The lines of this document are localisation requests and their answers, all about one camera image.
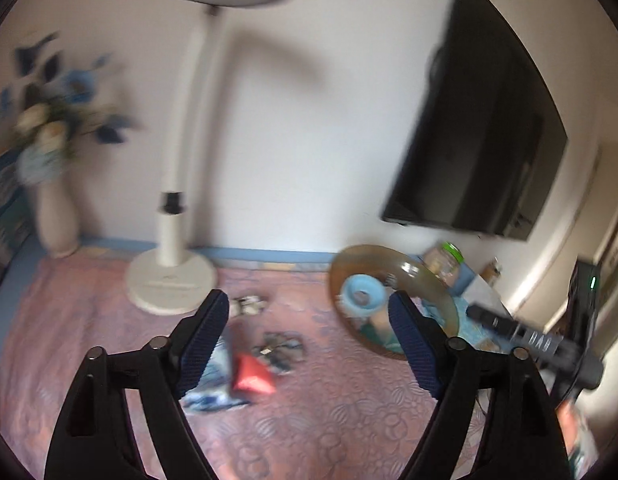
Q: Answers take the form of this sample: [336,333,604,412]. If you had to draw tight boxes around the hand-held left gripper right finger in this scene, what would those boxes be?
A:
[388,291,572,480]

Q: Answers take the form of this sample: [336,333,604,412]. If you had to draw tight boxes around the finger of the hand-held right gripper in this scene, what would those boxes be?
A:
[465,303,520,343]

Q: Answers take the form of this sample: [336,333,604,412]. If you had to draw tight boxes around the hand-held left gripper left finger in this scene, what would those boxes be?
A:
[43,289,231,480]

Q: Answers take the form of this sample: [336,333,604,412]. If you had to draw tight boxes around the blue white packet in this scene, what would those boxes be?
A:
[180,334,251,413]

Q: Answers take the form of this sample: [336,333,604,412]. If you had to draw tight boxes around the light blue round roll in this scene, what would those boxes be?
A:
[340,274,391,317]

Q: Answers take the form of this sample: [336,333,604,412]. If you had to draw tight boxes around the cream soft pouch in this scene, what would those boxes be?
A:
[368,309,396,332]

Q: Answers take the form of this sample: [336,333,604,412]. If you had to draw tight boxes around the red soft pouch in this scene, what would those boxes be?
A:
[231,352,278,396]

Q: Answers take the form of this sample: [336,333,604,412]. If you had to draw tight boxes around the blue patterned mat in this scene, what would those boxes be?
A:
[456,297,497,348]

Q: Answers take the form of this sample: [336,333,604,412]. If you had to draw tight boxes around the blue box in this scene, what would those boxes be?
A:
[455,264,478,297]

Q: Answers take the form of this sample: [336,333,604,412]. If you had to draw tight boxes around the small brown bottle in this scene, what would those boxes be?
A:
[481,256,506,287]

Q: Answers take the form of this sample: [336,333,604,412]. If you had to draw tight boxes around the black white small cloth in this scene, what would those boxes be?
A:
[230,295,271,318]

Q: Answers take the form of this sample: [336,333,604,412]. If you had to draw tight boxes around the green lid glass jar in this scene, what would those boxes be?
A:
[423,241,466,295]

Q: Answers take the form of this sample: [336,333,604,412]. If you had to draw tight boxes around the small dark crumpled wrapper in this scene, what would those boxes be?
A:
[255,333,307,376]

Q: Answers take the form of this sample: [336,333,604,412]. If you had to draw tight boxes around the pink patterned blanket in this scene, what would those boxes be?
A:
[0,244,496,480]

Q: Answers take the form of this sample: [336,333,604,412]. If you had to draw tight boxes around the white desk lamp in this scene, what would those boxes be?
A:
[126,0,293,317]

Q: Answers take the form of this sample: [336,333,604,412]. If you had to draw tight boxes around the black television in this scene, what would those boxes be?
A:
[380,0,570,243]

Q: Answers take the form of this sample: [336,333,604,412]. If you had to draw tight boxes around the white ribbed vase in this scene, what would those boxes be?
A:
[33,179,81,260]

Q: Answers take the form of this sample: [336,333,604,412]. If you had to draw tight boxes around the blue picture book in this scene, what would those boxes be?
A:
[0,152,36,283]

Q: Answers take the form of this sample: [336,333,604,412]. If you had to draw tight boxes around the blue artificial flowers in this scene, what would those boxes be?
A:
[0,31,141,187]

